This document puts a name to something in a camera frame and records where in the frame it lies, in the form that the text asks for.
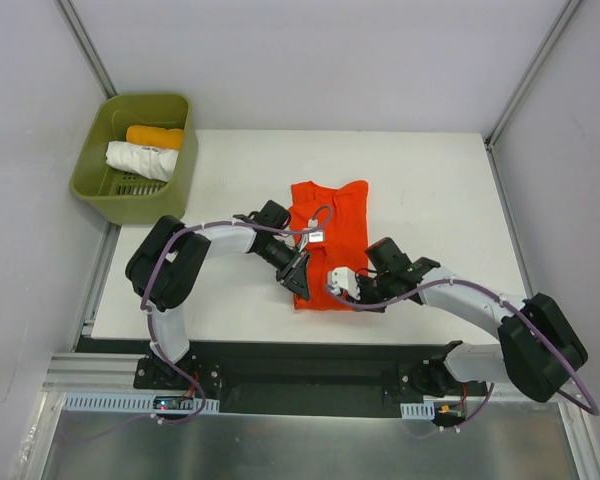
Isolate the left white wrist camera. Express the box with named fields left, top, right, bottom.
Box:
left=298, top=229, right=326, bottom=249

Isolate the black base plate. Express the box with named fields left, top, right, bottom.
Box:
left=133, top=339, right=487, bottom=419

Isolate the left aluminium corner post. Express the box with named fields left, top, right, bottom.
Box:
left=54, top=0, right=117, bottom=99

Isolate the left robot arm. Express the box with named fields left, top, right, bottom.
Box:
left=125, top=200, right=310, bottom=390

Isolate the rolled white t shirt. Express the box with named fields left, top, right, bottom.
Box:
left=106, top=141, right=179, bottom=182

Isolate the aluminium rail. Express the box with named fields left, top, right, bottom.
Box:
left=42, top=352, right=586, bottom=404

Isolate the right aluminium corner post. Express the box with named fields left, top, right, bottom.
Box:
left=484, top=0, right=585, bottom=152

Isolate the aluminium corner post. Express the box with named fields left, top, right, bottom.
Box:
left=54, top=0, right=117, bottom=99
left=484, top=0, right=585, bottom=152

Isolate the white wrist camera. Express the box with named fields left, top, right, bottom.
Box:
left=327, top=267, right=360, bottom=300
left=298, top=229, right=326, bottom=249

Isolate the orange t shirt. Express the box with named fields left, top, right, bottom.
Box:
left=290, top=180, right=369, bottom=311

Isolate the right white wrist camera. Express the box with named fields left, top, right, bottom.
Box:
left=327, top=267, right=360, bottom=300

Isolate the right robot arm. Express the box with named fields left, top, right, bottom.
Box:
left=353, top=237, right=589, bottom=403

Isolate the green plastic basket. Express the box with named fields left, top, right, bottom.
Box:
left=70, top=93, right=198, bottom=225

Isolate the rolled yellow t shirt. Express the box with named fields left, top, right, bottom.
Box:
left=126, top=125, right=184, bottom=150

